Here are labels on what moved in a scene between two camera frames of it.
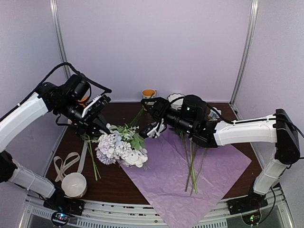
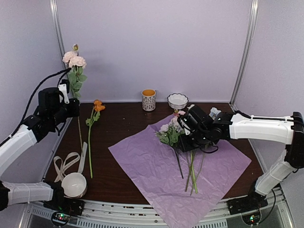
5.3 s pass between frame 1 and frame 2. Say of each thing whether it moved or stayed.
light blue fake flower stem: stayed
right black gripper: moved
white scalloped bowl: stayed
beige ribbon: stayed
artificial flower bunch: moved
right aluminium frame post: stayed
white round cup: stayed
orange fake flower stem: moved
